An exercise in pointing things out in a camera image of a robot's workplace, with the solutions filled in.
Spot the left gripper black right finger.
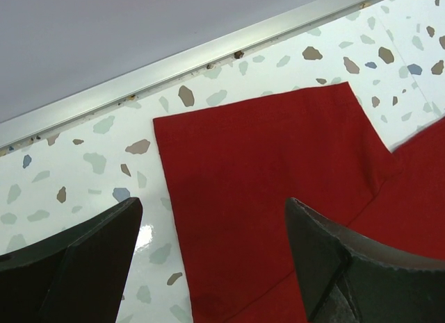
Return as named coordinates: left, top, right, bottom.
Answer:
left=284, top=198, right=444, bottom=322

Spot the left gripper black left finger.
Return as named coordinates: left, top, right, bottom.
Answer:
left=1, top=197, right=143, bottom=322

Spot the dark red t-shirt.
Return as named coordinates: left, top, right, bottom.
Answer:
left=154, top=83, right=444, bottom=322

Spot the aluminium table edge rail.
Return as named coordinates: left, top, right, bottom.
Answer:
left=1, top=0, right=383, bottom=155

